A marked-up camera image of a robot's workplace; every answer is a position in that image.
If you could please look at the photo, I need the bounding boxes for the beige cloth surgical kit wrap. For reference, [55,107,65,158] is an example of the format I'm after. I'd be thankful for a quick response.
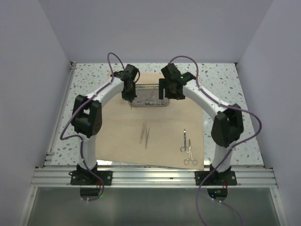
[97,72,205,170]

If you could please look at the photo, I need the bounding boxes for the steel surgical scissors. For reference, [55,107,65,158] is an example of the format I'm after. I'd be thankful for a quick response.
[180,129,189,153]

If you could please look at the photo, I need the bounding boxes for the steel hemostat forceps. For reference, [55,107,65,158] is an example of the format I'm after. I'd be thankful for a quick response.
[184,139,198,166]

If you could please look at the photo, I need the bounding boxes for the steel ring-handled forceps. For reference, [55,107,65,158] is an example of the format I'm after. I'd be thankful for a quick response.
[144,88,155,105]

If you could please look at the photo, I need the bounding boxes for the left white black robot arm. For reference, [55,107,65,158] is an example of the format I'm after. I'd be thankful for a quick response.
[69,64,140,185]

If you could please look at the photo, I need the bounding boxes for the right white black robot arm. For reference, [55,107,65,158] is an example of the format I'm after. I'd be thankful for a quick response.
[159,63,244,185]

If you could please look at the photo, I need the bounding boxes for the steel instrument tray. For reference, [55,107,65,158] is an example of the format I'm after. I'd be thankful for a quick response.
[128,84,170,107]

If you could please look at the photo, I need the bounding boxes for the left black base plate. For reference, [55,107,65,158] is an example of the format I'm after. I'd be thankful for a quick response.
[69,170,113,186]

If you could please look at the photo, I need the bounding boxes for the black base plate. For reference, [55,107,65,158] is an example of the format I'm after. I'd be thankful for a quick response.
[69,170,113,186]
[194,171,238,186]

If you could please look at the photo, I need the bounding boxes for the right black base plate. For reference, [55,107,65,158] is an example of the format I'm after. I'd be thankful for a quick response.
[194,171,238,186]

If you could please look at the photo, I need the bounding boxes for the aluminium front rail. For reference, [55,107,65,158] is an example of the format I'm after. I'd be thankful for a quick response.
[30,166,277,188]

